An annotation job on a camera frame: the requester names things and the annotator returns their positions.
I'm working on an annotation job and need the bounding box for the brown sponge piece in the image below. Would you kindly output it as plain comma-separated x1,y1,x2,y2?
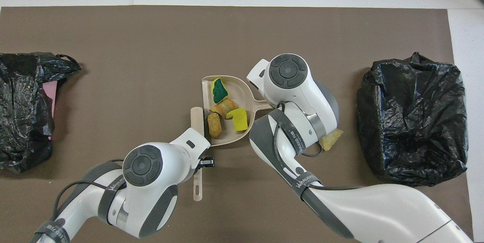
207,112,223,139

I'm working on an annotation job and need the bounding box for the beige brush with black bristles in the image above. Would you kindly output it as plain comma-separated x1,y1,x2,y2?
190,107,205,202

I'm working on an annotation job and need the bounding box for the yellow sponge piece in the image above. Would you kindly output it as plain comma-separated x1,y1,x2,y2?
226,108,249,132

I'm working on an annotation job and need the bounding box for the orange sponge piece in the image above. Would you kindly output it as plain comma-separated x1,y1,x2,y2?
209,98,239,119

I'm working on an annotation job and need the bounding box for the green and yellow sponge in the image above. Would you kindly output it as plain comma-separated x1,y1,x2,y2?
212,78,229,104

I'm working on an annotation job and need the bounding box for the beige plastic dustpan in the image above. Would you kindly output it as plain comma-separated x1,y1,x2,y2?
201,75,273,147

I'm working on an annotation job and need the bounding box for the pale beige sponge scrap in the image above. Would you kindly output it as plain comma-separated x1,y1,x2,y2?
321,129,344,151

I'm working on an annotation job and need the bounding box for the pink bin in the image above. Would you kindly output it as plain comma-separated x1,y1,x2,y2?
42,80,58,137

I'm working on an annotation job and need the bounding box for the black trash bag over pink bin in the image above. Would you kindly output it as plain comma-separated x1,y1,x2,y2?
0,52,82,173

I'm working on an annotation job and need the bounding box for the brown table mat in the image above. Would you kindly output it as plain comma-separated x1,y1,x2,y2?
0,5,474,243

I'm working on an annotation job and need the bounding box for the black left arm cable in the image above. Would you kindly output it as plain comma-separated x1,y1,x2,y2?
54,158,127,221

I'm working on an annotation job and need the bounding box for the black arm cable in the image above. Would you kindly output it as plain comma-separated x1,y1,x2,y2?
273,102,365,192
54,158,127,221

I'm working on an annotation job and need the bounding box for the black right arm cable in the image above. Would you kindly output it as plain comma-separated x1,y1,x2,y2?
273,102,365,192

